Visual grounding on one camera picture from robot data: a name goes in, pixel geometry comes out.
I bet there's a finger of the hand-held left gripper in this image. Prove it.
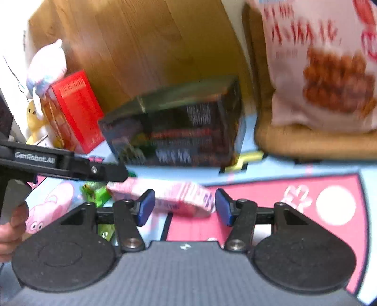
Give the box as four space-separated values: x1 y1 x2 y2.
74 157 129 182

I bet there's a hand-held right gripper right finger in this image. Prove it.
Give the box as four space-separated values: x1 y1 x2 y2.
215 188 310 253

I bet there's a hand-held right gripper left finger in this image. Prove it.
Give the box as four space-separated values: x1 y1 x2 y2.
60 189 156 253

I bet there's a green snack packet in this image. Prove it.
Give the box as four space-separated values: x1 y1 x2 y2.
81 181 117 240

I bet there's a pink snack packet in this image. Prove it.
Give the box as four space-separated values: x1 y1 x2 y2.
106 181 215 219

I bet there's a black cardboard box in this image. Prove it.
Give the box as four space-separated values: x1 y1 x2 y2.
98 75 246 168

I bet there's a person's left hand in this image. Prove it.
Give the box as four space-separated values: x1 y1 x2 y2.
0 203 30 263

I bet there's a yellow duck plush toy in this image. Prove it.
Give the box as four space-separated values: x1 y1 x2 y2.
26 98 64 148

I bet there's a red cardboard box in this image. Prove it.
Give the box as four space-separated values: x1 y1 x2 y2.
41 70 105 155

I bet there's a cartoon printed blanket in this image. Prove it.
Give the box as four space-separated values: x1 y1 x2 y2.
24 115 377 303

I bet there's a brown woven seat mat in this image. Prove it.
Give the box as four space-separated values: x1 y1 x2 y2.
242 3 377 163

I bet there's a pink and blue plush toy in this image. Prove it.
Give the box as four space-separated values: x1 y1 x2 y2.
26 39 68 97

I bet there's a wooden board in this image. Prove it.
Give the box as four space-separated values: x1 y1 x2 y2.
28 0 254 118

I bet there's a large pink snack bag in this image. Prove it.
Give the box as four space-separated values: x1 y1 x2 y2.
246 0 377 134

